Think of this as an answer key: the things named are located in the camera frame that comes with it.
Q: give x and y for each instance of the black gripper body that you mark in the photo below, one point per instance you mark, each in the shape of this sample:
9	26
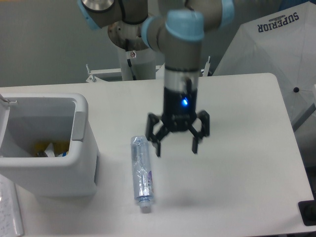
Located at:
179	110

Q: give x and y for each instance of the colourful snack wrapper bag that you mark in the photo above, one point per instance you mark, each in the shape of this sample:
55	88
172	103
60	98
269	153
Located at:
63	154

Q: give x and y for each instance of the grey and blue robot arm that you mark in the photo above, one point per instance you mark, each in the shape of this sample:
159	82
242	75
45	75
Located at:
178	35

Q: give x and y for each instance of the white plastic trash can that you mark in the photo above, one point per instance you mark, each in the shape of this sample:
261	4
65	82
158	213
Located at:
29	118

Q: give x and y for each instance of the crushed clear plastic bottle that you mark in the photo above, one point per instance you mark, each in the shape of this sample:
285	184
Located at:
142	174

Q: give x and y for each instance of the white umbrella with lettering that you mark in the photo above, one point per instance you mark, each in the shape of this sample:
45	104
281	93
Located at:
283	44

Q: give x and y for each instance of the black device at table edge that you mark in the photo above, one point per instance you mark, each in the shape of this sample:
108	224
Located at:
308	212

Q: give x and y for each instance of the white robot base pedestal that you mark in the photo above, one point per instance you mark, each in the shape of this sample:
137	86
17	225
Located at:
137	61

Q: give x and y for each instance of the white metal bracket with bolts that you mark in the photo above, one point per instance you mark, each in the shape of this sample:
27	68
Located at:
109	75

